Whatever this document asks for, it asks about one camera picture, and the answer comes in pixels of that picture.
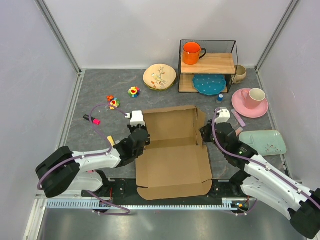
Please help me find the pink cup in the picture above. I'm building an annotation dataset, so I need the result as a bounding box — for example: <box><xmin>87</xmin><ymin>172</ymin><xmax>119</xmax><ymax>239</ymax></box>
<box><xmin>241</xmin><ymin>88</ymin><xmax>266</xmax><ymax>110</ymax></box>

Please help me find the peach highlighter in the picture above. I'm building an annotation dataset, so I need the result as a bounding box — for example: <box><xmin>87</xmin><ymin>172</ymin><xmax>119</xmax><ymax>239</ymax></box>
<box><xmin>235</xmin><ymin>127</ymin><xmax>243</xmax><ymax>135</ymax></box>

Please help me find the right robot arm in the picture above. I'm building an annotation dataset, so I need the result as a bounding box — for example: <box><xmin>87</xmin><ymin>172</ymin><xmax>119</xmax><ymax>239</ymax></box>
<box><xmin>199</xmin><ymin>122</ymin><xmax>320</xmax><ymax>239</ymax></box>

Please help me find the pink saucer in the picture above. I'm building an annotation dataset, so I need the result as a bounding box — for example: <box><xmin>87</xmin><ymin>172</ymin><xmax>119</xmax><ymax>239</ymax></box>
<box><xmin>231</xmin><ymin>88</ymin><xmax>269</xmax><ymax>119</ymax></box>

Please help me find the beige ceramic cup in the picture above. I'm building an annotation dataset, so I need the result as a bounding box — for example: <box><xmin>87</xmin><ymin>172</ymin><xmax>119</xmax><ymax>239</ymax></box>
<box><xmin>231</xmin><ymin>65</ymin><xmax>247</xmax><ymax>84</ymax></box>

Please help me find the blue small bottle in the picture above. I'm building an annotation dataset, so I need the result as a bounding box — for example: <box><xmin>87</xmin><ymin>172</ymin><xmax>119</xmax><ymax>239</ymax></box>
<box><xmin>216</xmin><ymin>94</ymin><xmax>224</xmax><ymax>103</ymax></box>

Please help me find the cream bird plate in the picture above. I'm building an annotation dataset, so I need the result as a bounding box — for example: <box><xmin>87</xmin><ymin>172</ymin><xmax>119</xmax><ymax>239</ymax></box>
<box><xmin>142</xmin><ymin>63</ymin><xmax>177</xmax><ymax>91</ymax></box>

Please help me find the brown cardboard box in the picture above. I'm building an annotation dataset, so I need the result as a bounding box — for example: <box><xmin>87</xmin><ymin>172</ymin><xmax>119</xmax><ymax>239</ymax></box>
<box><xmin>135</xmin><ymin>105</ymin><xmax>213</xmax><ymax>201</ymax></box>

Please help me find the grey cable duct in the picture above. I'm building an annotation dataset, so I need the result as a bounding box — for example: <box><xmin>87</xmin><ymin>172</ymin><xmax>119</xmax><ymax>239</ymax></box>
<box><xmin>46</xmin><ymin>198</ymin><xmax>239</xmax><ymax>211</ymax></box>

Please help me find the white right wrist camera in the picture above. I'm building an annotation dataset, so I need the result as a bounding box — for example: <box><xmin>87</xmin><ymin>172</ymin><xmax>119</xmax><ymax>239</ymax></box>
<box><xmin>214</xmin><ymin>107</ymin><xmax>231</xmax><ymax>124</ymax></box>

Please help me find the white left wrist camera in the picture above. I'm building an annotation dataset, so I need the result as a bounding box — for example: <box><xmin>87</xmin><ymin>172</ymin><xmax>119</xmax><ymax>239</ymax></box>
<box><xmin>130</xmin><ymin>110</ymin><xmax>146</xmax><ymax>127</ymax></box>

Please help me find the black wire wooden shelf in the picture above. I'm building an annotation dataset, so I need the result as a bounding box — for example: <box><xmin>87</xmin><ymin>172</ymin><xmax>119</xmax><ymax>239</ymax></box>
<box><xmin>177</xmin><ymin>39</ymin><xmax>239</xmax><ymax>94</ymax></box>

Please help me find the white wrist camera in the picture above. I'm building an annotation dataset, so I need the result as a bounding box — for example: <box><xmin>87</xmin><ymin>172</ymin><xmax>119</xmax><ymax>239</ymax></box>
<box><xmin>214</xmin><ymin>107</ymin><xmax>231</xmax><ymax>124</ymax></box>
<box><xmin>130</xmin><ymin>110</ymin><xmax>146</xmax><ymax>127</ymax></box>

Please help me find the pink black highlighter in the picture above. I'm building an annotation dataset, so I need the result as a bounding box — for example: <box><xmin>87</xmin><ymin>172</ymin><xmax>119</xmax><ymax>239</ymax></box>
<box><xmin>83</xmin><ymin>114</ymin><xmax>101</xmax><ymax>125</ymax></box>

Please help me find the mint green square plate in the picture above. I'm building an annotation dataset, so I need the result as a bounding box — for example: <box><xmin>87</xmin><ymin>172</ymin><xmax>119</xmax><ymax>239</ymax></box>
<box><xmin>239</xmin><ymin>130</ymin><xmax>287</xmax><ymax>156</ymax></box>

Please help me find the yellow flower keychain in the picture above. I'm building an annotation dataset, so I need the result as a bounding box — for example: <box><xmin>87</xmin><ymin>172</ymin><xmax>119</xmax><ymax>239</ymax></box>
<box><xmin>105</xmin><ymin>98</ymin><xmax>121</xmax><ymax>111</ymax></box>

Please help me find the rainbow flower plush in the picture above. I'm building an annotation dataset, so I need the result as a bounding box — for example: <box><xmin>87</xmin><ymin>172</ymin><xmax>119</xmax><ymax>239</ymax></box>
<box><xmin>127</xmin><ymin>86</ymin><xmax>141</xmax><ymax>98</ymax></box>

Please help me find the small orange toy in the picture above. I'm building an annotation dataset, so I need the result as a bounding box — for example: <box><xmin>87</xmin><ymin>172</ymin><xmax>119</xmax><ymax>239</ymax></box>
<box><xmin>106</xmin><ymin>95</ymin><xmax>115</xmax><ymax>102</ymax></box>

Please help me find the blue dotted plate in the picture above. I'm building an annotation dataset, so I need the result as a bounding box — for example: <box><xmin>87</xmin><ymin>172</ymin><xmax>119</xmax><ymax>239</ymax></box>
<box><xmin>192</xmin><ymin>74</ymin><xmax>227</xmax><ymax>96</ymax></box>

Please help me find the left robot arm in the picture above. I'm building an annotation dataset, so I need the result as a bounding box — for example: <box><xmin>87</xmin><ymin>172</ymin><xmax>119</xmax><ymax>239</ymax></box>
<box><xmin>35</xmin><ymin>124</ymin><xmax>151</xmax><ymax>198</ymax></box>

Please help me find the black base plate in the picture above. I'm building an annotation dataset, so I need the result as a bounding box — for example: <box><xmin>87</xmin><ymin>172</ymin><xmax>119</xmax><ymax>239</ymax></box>
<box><xmin>93</xmin><ymin>178</ymin><xmax>248</xmax><ymax>201</ymax></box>

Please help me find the orange mug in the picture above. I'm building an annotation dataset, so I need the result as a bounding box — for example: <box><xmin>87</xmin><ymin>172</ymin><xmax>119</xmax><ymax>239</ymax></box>
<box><xmin>182</xmin><ymin>41</ymin><xmax>207</xmax><ymax>65</ymax></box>

